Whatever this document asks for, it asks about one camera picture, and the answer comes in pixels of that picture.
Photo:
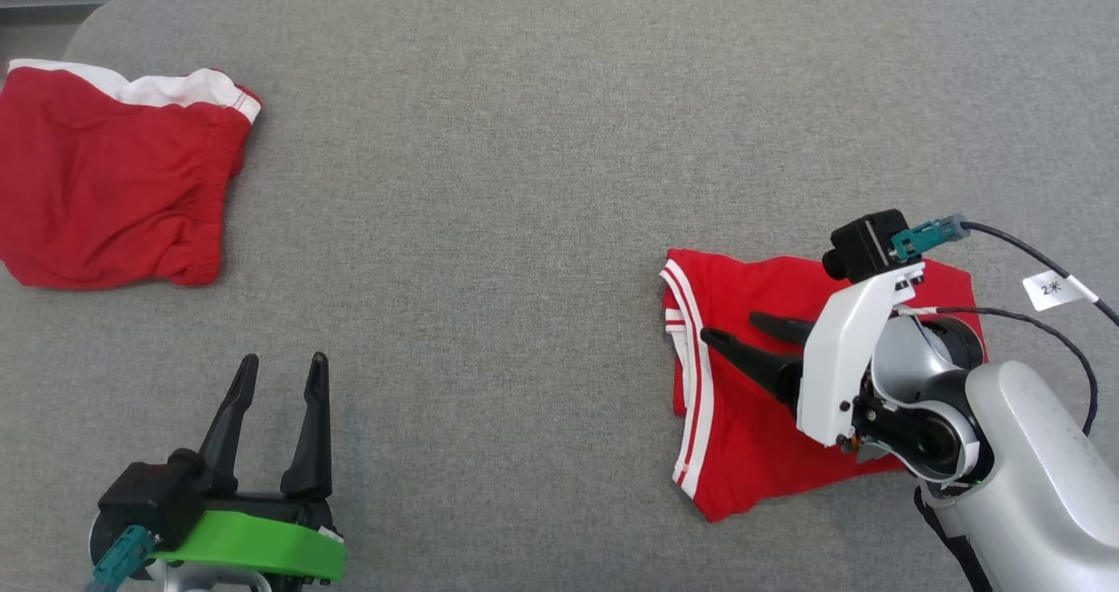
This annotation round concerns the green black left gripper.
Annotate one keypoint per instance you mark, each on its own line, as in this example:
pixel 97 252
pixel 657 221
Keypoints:
pixel 253 544

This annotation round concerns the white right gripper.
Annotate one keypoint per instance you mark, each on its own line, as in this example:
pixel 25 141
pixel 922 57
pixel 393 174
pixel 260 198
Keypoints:
pixel 839 356

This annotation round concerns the red garment with white stripes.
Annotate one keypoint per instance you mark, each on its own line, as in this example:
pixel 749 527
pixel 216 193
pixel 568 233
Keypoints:
pixel 743 452

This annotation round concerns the grey fabric sofa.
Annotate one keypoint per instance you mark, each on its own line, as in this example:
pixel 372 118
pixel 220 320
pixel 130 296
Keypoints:
pixel 524 225

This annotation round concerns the red shorts with white waistband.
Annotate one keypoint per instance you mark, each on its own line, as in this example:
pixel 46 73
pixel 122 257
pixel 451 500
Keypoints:
pixel 114 190

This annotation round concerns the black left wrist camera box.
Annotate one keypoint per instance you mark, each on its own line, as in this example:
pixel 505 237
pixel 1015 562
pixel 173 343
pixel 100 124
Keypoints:
pixel 153 496

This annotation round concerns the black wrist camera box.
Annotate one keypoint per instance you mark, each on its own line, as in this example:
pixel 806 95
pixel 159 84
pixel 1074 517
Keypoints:
pixel 865 242
pixel 153 496

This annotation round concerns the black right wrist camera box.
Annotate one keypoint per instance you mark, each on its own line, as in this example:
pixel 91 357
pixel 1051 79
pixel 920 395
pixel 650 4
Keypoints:
pixel 865 242

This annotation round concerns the teal left camera connector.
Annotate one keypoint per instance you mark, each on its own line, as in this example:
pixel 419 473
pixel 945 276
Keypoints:
pixel 122 557

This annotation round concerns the teal camera connector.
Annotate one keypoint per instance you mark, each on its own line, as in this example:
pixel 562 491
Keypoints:
pixel 927 235
pixel 122 557

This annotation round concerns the teal right camera connector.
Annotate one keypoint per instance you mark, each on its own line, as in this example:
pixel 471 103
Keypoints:
pixel 927 235

